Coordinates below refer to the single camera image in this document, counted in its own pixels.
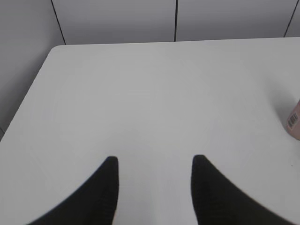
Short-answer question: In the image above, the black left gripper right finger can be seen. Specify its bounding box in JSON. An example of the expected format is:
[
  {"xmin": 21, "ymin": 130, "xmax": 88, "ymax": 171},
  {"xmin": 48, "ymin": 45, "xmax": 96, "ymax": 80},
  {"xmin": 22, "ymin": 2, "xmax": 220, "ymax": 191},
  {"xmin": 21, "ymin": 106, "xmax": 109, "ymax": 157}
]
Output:
[{"xmin": 190, "ymin": 155, "xmax": 290, "ymax": 225}]

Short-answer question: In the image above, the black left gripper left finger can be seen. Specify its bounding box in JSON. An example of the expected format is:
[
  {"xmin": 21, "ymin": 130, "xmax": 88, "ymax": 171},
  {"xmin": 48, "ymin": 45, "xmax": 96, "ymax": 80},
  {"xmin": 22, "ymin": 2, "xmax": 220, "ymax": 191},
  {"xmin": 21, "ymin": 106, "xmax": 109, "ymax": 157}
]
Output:
[{"xmin": 31, "ymin": 156, "xmax": 119, "ymax": 225}]

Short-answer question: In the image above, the pink oolong tea bottle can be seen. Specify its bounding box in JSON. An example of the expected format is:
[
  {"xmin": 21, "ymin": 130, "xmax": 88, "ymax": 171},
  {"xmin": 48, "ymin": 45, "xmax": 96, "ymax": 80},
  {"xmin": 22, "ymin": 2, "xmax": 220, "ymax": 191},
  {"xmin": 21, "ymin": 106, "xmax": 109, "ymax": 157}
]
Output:
[{"xmin": 286, "ymin": 101, "xmax": 300, "ymax": 140}]

